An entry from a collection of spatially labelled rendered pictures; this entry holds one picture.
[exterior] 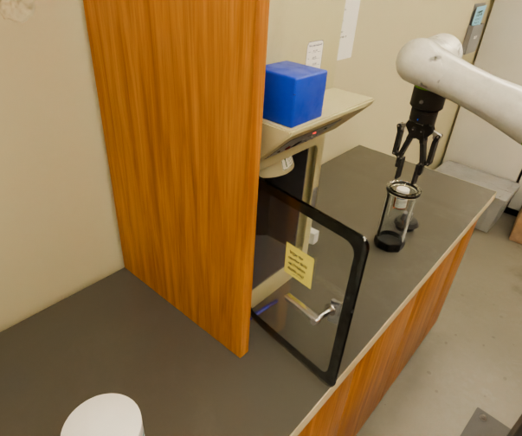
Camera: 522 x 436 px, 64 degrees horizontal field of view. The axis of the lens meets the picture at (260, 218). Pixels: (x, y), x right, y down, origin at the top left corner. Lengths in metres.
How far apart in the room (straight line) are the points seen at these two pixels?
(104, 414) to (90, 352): 0.32
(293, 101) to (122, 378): 0.72
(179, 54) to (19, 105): 0.41
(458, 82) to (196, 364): 0.90
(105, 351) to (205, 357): 0.24
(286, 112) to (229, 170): 0.15
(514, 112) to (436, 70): 0.20
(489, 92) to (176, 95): 0.68
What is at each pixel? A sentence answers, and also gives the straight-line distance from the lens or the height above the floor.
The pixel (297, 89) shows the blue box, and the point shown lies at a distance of 0.76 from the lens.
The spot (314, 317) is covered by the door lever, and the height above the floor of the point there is 1.21.
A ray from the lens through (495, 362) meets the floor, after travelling 2.67.
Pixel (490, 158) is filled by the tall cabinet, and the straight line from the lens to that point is 3.97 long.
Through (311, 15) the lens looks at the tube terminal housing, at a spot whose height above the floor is 1.68.
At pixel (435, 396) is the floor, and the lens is 2.36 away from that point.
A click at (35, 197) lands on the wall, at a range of 1.14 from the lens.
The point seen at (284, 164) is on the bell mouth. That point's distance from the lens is 1.03.
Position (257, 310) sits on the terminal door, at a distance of 1.05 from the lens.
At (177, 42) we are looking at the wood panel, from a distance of 0.81.
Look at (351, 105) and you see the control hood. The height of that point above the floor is 1.51.
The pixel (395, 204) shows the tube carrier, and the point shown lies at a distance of 1.39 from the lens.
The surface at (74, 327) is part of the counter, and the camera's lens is 1.20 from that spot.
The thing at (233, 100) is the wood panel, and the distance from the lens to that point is 0.73.
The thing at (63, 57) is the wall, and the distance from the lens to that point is 1.08.
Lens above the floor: 1.78
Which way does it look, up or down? 33 degrees down
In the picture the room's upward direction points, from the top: 4 degrees clockwise
